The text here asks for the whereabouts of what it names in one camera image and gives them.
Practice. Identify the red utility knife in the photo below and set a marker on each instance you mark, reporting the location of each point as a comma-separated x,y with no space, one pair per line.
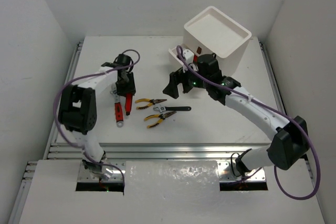
128,103

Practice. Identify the yellow pliers upper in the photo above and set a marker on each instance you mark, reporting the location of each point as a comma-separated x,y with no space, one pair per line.
150,102

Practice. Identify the yellow pliers lower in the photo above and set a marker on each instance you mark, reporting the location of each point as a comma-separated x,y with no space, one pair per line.
160,118

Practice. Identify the white drawer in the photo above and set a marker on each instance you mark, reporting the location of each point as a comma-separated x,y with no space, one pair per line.
173,55

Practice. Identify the black adjustable wrench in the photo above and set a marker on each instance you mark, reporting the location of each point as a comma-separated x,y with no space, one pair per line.
161,109

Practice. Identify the white drawer cabinet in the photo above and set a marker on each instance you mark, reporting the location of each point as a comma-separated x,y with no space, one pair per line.
212,31

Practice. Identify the red adjustable wrench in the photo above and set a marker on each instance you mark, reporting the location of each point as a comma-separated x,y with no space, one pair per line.
117,109

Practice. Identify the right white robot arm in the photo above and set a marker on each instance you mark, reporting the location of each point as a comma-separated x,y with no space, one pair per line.
287,142

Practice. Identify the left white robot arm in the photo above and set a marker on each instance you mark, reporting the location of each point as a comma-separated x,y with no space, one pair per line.
76,105

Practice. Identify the yellow pliers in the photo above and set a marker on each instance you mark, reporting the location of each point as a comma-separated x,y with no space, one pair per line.
150,102
160,118

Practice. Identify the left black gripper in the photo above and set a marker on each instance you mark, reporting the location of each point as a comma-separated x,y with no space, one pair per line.
125,88

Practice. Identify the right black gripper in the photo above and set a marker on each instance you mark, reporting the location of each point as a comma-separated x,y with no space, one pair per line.
175,78

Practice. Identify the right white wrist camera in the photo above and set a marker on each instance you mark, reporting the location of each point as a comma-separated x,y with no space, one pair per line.
188,56

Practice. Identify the aluminium table frame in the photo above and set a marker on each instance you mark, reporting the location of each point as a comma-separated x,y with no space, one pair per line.
171,170

